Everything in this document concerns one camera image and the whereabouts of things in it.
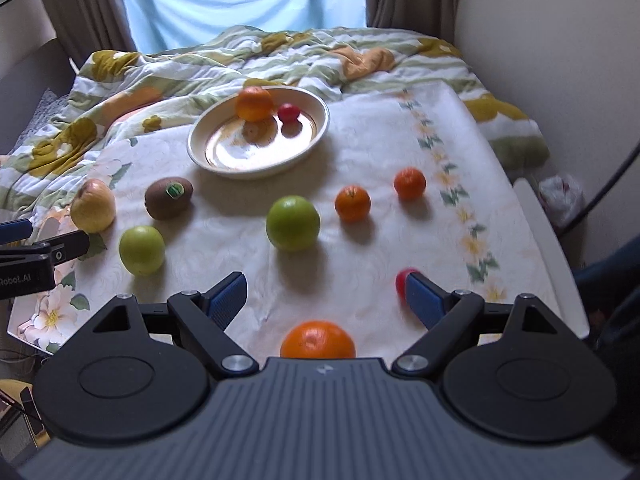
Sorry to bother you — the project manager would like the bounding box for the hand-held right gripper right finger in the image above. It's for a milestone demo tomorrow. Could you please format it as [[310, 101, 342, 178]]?
[[392, 271, 563, 377]]

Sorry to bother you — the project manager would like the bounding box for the dark blue cloth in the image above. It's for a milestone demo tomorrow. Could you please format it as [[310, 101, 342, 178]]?
[[572, 237, 640, 311]]

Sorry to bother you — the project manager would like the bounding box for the brown kiwi with green sticker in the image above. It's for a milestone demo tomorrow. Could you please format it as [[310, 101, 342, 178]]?
[[145, 177, 194, 221]]

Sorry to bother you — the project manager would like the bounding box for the clear plastic bag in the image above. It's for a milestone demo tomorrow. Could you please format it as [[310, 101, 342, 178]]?
[[537, 174, 586, 231]]

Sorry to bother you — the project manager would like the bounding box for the grey bed headboard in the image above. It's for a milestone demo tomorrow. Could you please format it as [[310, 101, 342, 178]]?
[[0, 37, 76, 128]]

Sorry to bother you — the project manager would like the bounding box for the orange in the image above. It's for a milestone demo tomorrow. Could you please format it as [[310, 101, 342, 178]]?
[[236, 86, 275, 122], [280, 320, 357, 359]]

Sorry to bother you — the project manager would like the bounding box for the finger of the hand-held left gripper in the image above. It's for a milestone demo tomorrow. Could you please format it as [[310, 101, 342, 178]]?
[[0, 219, 33, 246], [0, 230, 91, 268]]

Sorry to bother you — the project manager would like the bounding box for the black cable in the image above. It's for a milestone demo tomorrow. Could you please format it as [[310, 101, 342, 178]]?
[[560, 140, 640, 237]]

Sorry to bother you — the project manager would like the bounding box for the striped floral blanket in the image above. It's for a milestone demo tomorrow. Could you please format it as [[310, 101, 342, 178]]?
[[0, 26, 551, 223]]

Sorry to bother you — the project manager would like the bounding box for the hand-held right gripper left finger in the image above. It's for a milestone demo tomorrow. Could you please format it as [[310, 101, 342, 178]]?
[[91, 272, 261, 382]]

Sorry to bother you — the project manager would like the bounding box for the cream round bowl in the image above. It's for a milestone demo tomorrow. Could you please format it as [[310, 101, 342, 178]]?
[[187, 86, 331, 180]]

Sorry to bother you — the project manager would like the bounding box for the tangerine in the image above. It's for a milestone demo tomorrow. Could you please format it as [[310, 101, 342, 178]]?
[[393, 167, 427, 201], [334, 185, 372, 223]]

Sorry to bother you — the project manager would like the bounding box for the floral tablecloth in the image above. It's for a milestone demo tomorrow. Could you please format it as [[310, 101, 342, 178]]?
[[7, 80, 591, 361]]

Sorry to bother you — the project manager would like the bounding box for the small green apple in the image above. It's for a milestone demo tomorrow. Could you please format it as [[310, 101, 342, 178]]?
[[119, 225, 166, 276]]

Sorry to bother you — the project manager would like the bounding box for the grey patterned pillow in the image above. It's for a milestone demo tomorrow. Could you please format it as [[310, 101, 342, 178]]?
[[0, 87, 68, 157]]

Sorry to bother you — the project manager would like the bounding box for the large green apple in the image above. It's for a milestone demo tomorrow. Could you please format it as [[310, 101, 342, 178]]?
[[265, 196, 321, 252]]

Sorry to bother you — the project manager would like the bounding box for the yellow bruised apple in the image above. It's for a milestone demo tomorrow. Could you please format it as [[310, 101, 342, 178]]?
[[70, 179, 117, 234]]

